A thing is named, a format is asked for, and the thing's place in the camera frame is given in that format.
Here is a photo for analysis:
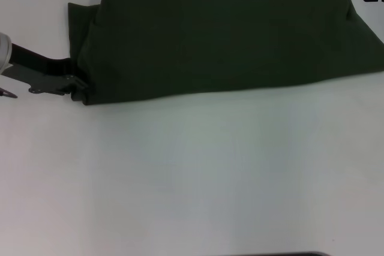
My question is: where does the black cable with silver plug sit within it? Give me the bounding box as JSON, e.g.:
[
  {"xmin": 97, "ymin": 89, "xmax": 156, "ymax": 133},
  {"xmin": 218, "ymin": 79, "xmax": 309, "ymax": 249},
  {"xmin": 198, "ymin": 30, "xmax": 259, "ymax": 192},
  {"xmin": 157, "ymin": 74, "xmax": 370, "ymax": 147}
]
[{"xmin": 0, "ymin": 87, "xmax": 18, "ymax": 99}]

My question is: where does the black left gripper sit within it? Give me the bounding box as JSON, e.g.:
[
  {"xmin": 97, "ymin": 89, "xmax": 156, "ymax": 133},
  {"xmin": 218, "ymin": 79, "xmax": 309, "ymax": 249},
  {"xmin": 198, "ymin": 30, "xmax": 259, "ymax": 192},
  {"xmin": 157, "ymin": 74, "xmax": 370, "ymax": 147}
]
[{"xmin": 2, "ymin": 41, "xmax": 90, "ymax": 101}]

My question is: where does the dark green FREE t-shirt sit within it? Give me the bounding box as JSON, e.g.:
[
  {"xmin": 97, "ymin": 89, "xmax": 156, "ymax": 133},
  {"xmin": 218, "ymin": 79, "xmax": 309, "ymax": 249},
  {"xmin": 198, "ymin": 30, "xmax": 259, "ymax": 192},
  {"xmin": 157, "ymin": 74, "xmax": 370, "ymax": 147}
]
[{"xmin": 67, "ymin": 0, "xmax": 384, "ymax": 107}]

